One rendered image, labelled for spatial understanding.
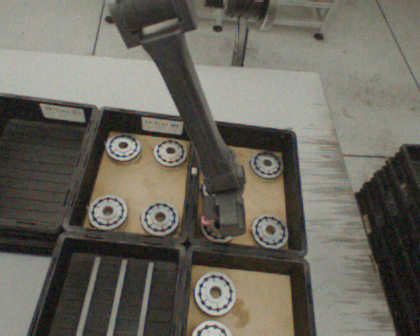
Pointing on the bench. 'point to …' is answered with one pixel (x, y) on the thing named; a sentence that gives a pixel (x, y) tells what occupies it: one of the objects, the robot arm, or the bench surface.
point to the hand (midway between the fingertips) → (219, 222)
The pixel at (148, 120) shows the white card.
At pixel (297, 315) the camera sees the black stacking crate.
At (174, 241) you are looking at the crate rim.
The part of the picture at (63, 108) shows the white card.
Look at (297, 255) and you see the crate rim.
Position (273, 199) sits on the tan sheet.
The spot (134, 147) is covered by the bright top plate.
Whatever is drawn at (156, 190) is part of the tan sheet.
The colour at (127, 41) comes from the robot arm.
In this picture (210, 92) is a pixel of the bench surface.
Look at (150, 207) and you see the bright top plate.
